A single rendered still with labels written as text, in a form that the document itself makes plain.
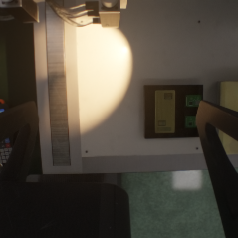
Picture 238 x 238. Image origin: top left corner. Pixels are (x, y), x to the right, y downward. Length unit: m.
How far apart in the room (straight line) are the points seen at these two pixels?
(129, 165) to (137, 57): 0.24
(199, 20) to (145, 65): 0.16
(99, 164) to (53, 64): 0.24
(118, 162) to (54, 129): 0.16
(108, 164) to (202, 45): 0.34
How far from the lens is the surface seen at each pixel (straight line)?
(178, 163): 0.52
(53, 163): 0.52
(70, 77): 0.48
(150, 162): 0.51
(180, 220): 1.66
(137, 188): 1.48
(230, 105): 0.50
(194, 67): 0.51
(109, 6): 0.25
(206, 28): 0.53
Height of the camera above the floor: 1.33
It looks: 82 degrees down
